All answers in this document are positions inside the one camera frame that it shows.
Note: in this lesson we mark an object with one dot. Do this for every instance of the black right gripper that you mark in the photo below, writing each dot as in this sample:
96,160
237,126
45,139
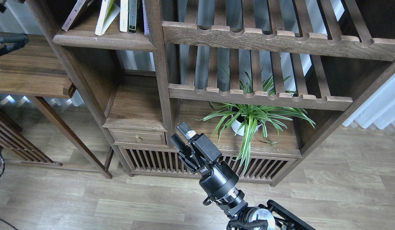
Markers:
201,156

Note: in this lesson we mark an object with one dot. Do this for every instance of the green spider plant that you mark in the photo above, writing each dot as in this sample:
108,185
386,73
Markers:
250,117

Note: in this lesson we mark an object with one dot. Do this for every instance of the wooden side table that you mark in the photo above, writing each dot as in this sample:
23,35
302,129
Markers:
34,71

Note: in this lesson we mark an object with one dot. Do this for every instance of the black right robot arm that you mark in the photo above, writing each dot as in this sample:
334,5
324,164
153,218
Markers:
262,217

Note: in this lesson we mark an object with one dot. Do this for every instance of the white curtain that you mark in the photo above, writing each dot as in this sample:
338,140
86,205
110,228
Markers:
378,109

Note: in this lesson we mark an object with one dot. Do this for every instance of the dark wooden bookshelf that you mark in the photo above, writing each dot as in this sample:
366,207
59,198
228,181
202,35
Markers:
293,53

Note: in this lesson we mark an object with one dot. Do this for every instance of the yellow green cover book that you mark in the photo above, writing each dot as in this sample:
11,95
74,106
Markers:
108,12

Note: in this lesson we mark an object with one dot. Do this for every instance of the dark green upright book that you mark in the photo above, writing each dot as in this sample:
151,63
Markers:
133,6

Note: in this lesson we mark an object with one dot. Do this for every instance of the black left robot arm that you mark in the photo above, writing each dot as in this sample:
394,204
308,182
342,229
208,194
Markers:
10,43

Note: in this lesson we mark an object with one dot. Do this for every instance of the wooden slatted rack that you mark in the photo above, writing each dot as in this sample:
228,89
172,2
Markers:
12,139

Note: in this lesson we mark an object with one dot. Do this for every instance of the white upright book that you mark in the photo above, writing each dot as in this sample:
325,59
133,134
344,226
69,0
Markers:
124,11

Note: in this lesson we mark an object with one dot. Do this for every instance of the dark maroon cover book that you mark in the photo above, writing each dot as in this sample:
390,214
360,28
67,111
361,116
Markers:
78,9

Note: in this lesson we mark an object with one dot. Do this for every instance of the white book behind post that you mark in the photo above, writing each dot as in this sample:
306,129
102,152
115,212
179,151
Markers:
145,20

